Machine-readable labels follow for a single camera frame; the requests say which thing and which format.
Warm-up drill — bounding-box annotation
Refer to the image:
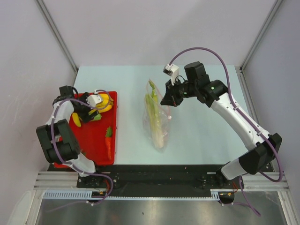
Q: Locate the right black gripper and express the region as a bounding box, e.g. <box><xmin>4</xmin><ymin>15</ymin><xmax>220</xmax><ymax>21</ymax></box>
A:
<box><xmin>161</xmin><ymin>77</ymin><xmax>197</xmax><ymax>107</ymax></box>

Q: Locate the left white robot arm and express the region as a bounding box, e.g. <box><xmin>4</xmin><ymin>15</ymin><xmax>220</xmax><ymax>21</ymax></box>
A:
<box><xmin>36</xmin><ymin>86</ymin><xmax>104</xmax><ymax>188</ymax></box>

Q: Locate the green celery stalk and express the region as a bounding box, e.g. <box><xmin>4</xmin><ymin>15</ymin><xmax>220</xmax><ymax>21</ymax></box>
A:
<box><xmin>145</xmin><ymin>80</ymin><xmax>164</xmax><ymax>149</ymax></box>

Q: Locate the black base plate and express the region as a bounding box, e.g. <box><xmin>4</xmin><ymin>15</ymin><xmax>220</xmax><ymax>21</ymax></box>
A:
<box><xmin>48</xmin><ymin>165</ymin><xmax>274</xmax><ymax>197</ymax></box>

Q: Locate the clear zip top bag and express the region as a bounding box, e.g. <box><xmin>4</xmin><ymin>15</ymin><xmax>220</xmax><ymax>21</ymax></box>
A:
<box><xmin>142</xmin><ymin>79</ymin><xmax>172</xmax><ymax>153</ymax></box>

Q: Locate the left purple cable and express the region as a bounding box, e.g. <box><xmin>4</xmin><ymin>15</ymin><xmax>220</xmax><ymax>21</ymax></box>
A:
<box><xmin>51</xmin><ymin>89</ymin><xmax>114</xmax><ymax>207</ymax></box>

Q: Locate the orange carrot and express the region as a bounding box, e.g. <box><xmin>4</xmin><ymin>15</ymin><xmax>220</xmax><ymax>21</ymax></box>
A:
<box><xmin>105</xmin><ymin>127</ymin><xmax>113</xmax><ymax>160</ymax></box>

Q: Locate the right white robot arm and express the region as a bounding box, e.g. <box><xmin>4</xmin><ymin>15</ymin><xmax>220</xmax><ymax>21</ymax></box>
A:
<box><xmin>161</xmin><ymin>61</ymin><xmax>282</xmax><ymax>188</ymax></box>

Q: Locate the white slotted cable duct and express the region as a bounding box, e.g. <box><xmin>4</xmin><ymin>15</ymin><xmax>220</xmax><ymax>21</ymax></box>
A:
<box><xmin>43</xmin><ymin>190</ymin><xmax>220</xmax><ymax>201</ymax></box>

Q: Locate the green cucumber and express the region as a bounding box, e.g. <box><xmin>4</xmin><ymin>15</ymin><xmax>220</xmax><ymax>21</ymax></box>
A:
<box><xmin>92</xmin><ymin>114</ymin><xmax>102</xmax><ymax>121</ymax></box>

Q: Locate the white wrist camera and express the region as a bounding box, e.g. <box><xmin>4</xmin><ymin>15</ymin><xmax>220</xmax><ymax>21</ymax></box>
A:
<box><xmin>86</xmin><ymin>90</ymin><xmax>103</xmax><ymax>107</ymax></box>
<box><xmin>163</xmin><ymin>64</ymin><xmax>180</xmax><ymax>86</ymax></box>

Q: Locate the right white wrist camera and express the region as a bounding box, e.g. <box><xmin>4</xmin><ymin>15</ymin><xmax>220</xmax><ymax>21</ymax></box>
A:
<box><xmin>163</xmin><ymin>64</ymin><xmax>180</xmax><ymax>86</ymax></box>

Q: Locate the red plastic tray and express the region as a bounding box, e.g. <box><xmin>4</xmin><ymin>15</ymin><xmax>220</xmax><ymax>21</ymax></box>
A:
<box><xmin>69</xmin><ymin>91</ymin><xmax>118</xmax><ymax>166</ymax></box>

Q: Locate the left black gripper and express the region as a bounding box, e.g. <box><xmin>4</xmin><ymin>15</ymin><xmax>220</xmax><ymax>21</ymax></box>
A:
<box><xmin>73</xmin><ymin>92</ymin><xmax>99</xmax><ymax>123</ymax></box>

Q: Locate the small single yellow banana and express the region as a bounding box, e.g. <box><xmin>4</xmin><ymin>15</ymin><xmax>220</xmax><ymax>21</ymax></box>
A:
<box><xmin>72</xmin><ymin>112</ymin><xmax>82</xmax><ymax>128</ymax></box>

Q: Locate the yellow banana bunch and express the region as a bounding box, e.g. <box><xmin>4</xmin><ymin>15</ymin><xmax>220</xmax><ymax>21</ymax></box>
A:
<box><xmin>96</xmin><ymin>93</ymin><xmax>114</xmax><ymax>113</ymax></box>

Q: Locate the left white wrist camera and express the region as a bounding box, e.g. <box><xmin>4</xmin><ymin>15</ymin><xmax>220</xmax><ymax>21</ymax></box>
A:
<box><xmin>86</xmin><ymin>90</ymin><xmax>103</xmax><ymax>107</ymax></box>

